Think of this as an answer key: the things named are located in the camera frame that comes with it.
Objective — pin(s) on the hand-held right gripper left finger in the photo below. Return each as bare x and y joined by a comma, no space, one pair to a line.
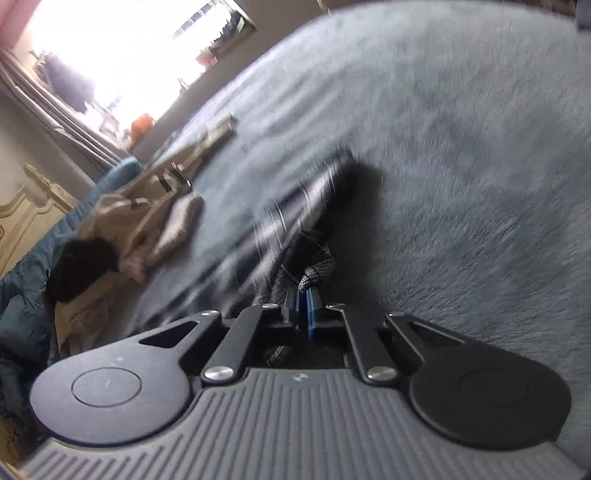
240,337

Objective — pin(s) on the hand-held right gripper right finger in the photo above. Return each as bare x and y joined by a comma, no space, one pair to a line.
311,314

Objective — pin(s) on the dark plaid shirt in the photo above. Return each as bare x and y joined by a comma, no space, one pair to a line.
304,272

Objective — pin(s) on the pinkish knitted sweater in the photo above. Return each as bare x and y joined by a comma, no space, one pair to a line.
180,221

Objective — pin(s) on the checked beige knit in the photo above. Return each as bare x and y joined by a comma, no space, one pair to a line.
87,318

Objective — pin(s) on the grey fleece bed blanket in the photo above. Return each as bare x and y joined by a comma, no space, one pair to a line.
461,161

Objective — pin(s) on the blue duvet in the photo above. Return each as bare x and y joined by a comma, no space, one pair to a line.
27,295

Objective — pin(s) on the orange item on windowsill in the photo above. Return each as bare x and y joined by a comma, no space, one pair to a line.
142,127

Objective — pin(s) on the cream carved headboard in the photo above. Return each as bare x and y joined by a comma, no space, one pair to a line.
27,212

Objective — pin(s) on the grey curtain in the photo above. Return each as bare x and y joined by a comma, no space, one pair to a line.
60,120

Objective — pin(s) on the dark shoes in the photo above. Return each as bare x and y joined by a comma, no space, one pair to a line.
231,30

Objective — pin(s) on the dark hanging garment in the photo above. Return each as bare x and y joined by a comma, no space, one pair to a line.
69,83

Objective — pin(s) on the window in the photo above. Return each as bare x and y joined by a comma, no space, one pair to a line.
129,46

